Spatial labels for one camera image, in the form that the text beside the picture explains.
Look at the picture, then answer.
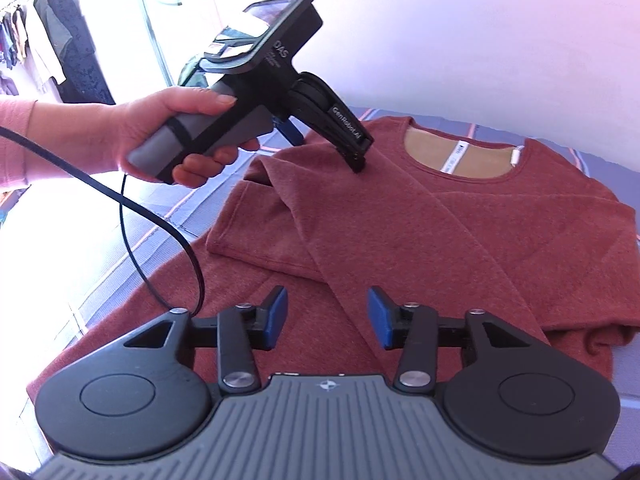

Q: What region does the plaid bed sheet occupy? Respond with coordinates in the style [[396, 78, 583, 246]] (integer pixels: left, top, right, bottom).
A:
[[0, 105, 640, 411]]

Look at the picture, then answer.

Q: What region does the person's left hand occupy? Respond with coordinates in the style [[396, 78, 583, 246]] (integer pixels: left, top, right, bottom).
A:
[[97, 85, 262, 189]]

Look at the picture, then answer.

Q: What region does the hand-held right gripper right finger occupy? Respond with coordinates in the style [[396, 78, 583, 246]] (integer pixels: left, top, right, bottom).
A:
[[366, 286, 548, 396]]

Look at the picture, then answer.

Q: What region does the thick black cable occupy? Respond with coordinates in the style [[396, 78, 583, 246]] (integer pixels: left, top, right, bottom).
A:
[[0, 125, 205, 318]]

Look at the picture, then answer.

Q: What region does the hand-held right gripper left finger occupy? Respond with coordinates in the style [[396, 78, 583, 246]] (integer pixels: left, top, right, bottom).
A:
[[120, 285, 289, 392]]

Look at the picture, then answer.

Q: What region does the window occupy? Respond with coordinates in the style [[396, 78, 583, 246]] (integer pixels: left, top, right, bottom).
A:
[[131, 0, 211, 92]]

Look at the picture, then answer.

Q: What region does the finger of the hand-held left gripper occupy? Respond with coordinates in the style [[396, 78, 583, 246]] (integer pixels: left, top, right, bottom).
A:
[[273, 115, 304, 147], [340, 141, 375, 174]]

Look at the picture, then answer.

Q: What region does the thin black cable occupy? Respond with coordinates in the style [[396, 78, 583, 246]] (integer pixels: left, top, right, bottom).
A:
[[119, 172, 176, 310]]

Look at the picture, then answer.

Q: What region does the person's left forearm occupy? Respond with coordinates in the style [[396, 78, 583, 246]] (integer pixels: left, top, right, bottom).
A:
[[0, 97, 103, 193]]

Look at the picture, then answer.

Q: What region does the rust red sweater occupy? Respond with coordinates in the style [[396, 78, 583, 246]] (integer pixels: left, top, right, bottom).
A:
[[26, 115, 640, 411]]

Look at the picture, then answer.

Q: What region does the row of hanging clothes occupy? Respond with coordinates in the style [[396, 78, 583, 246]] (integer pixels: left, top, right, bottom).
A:
[[0, 0, 117, 107]]

